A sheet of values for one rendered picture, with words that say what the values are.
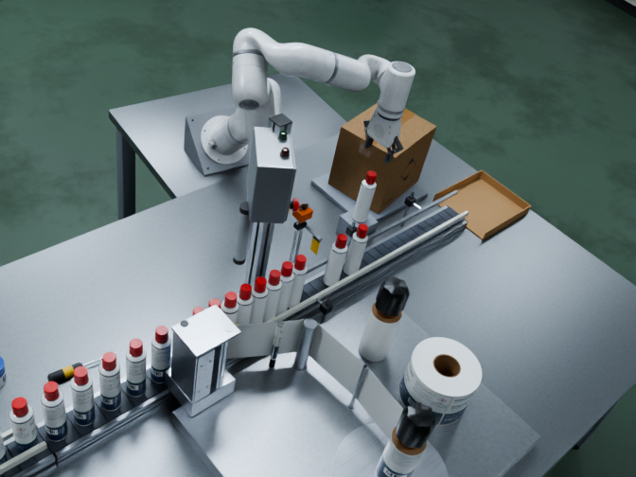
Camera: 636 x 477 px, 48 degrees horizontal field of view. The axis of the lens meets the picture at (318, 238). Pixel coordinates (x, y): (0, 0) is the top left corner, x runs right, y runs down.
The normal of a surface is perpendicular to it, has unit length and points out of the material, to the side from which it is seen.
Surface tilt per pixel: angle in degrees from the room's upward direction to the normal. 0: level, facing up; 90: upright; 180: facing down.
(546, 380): 0
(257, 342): 90
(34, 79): 0
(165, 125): 0
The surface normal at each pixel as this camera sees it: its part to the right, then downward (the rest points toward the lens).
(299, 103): 0.17, -0.72
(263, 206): 0.11, 0.69
